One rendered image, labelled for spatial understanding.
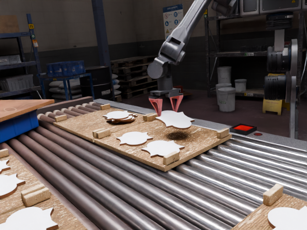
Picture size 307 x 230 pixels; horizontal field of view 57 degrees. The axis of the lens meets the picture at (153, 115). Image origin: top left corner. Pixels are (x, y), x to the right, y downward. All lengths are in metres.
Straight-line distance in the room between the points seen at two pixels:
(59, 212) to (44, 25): 5.88
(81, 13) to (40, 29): 1.07
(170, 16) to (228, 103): 3.09
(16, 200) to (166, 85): 0.61
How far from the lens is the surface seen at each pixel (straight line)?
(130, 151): 0.98
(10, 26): 5.46
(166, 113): 1.09
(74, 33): 6.78
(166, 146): 0.97
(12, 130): 1.43
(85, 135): 1.22
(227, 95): 4.81
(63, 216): 0.70
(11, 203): 0.82
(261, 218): 0.64
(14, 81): 5.43
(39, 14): 6.44
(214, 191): 0.75
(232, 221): 0.66
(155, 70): 0.98
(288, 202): 0.70
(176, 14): 7.02
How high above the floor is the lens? 1.30
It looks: 15 degrees down
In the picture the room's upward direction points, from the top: 5 degrees counter-clockwise
